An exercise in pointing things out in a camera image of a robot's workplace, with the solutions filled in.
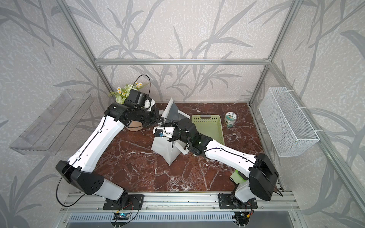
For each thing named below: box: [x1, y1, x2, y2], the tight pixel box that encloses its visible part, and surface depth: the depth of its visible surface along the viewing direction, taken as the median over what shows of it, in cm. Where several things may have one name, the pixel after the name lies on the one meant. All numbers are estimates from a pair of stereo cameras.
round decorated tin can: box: [224, 111, 238, 129], surface depth 104 cm
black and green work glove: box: [229, 169, 250, 187], surface depth 83 cm
